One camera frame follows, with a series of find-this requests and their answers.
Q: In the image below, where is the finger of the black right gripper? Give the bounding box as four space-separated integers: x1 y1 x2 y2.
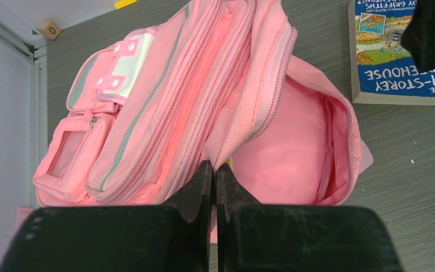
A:
400 0 435 73

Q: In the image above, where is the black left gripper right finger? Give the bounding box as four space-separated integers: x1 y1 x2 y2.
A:
216 164 402 271

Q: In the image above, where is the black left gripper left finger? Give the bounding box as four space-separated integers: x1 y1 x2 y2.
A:
0 161 213 271

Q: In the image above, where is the blue 91-storey treehouse book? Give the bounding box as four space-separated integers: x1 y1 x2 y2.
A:
348 1 435 105

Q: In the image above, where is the pink student backpack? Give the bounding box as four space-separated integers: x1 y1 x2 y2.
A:
12 0 374 245

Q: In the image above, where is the small yellow block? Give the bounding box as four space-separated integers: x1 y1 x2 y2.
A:
114 0 137 10

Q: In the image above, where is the small wooden block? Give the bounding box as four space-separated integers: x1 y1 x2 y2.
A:
36 19 61 40

